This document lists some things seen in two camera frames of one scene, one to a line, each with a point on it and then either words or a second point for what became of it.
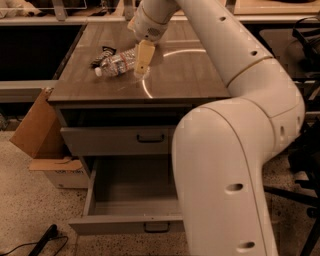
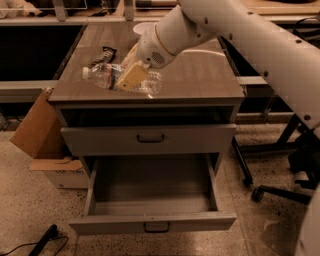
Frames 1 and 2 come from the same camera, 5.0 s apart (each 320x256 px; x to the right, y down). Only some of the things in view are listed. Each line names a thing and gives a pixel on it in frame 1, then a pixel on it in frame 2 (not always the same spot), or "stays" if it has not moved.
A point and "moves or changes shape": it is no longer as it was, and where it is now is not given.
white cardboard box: (63, 172) stays
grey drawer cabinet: (125, 125) stays
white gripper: (149, 30) → (150, 50)
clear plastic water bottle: (117, 64) moves or changes shape
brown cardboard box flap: (40, 134) stays
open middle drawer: (131, 196) stays
